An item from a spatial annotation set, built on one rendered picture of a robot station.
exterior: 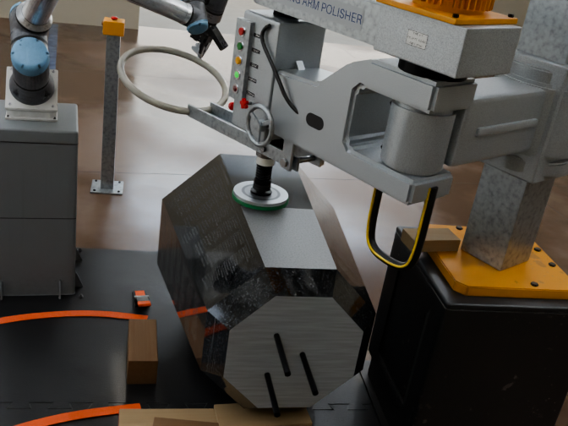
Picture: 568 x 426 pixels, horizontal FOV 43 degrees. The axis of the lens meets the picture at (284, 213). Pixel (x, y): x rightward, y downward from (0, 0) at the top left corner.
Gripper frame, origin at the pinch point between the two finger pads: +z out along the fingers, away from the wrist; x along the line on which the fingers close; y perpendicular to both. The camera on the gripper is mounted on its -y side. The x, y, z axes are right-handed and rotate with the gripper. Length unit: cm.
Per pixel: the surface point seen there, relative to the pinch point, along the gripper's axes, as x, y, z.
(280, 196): 60, -70, -5
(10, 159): 71, 40, 50
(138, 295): 53, -30, 102
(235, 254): 95, -71, -1
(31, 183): 68, 29, 59
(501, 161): 41, -131, -58
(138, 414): 136, -72, 51
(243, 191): 65, -57, -2
